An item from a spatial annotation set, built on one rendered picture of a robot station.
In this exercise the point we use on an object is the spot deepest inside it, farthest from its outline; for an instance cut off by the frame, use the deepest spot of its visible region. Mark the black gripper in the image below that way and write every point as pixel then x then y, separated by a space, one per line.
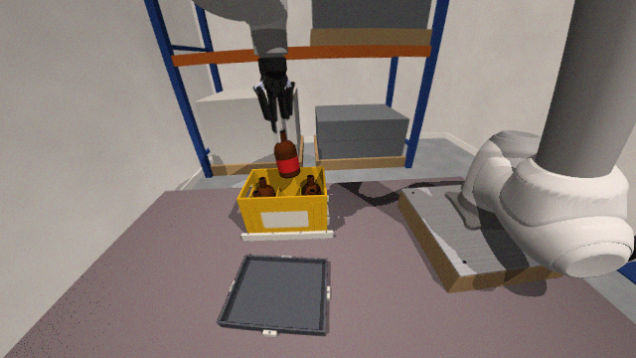
pixel 274 79

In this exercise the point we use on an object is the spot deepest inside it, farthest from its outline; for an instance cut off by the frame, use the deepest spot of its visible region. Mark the yellow divided crate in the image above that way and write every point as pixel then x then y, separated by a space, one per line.
pixel 289 211

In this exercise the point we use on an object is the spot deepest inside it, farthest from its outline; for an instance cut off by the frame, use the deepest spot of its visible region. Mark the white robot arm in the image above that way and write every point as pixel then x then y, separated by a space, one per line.
pixel 566 206

